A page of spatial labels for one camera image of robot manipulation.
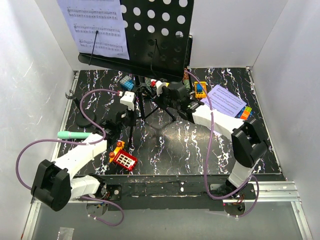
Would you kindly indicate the black microphone desk stand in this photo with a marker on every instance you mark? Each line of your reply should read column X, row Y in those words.
column 80, row 120

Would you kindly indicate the yellow toy brick tray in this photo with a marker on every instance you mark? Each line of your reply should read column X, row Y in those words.
column 200, row 89

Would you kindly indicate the black poker chip case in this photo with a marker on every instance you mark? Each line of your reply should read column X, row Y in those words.
column 186, row 78

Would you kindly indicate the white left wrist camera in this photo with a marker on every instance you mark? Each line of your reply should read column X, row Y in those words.
column 128, row 98

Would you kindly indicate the blue toy brick block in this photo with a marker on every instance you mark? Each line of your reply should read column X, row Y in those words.
column 127, row 83

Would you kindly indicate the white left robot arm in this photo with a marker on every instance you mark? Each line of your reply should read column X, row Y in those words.
column 55, row 181

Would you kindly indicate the black music stand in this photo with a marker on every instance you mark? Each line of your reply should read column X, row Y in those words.
column 157, row 39

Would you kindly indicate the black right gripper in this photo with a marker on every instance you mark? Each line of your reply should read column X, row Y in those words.
column 158, row 99

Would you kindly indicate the red yellow toy brick house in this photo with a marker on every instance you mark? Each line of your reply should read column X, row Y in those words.
column 122, row 158

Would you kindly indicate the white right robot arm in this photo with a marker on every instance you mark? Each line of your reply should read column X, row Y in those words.
column 248, row 140

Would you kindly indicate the orange blue toy brick stack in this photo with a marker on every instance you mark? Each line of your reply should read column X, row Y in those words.
column 245, row 113

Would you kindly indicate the sheet music page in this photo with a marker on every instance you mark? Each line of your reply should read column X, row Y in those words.
column 225, row 102
column 97, row 27

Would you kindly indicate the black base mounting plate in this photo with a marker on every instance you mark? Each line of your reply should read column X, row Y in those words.
column 160, row 192

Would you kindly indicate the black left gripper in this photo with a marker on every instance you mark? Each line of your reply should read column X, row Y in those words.
column 133, row 115

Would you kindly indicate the mint green toy microphone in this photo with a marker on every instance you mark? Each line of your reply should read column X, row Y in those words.
column 69, row 135

